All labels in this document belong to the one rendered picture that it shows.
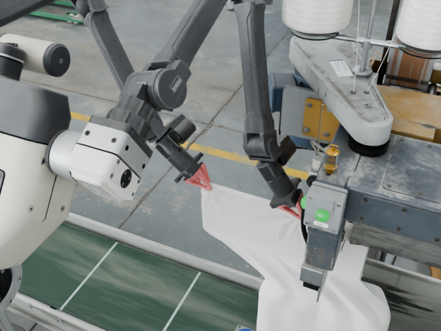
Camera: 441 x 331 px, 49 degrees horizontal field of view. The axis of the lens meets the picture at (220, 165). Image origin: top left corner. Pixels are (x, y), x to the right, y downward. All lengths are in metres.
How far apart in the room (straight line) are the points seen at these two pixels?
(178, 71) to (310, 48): 0.53
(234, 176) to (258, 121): 1.96
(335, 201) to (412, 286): 0.81
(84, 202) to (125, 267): 1.01
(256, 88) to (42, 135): 0.52
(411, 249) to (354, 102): 0.42
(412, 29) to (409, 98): 0.27
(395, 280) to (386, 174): 0.73
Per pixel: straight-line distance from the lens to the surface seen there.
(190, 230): 2.77
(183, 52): 0.98
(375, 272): 1.73
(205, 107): 3.83
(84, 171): 0.84
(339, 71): 1.26
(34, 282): 2.19
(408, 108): 1.31
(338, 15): 1.17
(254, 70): 1.17
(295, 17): 1.16
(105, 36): 1.39
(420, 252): 1.32
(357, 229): 1.30
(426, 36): 1.13
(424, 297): 1.77
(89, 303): 2.05
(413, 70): 1.41
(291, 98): 1.40
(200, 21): 1.03
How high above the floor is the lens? 1.98
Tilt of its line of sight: 38 degrees down
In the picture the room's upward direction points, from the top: 1 degrees counter-clockwise
